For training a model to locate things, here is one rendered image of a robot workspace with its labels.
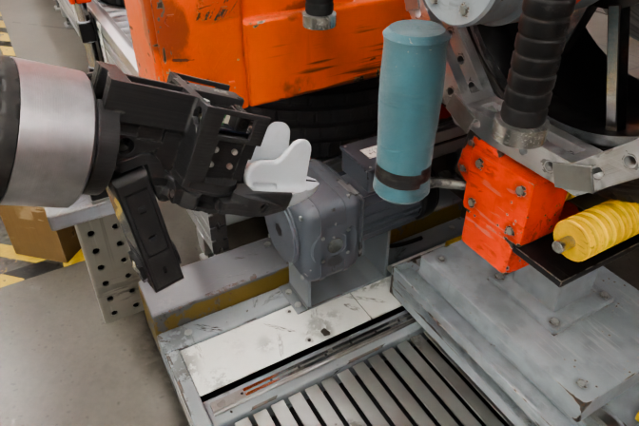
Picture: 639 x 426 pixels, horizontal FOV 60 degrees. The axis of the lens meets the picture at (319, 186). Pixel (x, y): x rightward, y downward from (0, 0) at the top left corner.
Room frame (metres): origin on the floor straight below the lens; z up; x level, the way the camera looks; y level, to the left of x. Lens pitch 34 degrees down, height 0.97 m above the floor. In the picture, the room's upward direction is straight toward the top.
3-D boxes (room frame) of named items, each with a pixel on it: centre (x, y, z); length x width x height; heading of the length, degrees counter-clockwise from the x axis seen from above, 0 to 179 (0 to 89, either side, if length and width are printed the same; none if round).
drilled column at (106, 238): (0.94, 0.47, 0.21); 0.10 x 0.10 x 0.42; 30
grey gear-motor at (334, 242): (0.93, -0.10, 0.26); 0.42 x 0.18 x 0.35; 120
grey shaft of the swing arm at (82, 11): (1.97, 0.84, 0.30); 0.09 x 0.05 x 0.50; 30
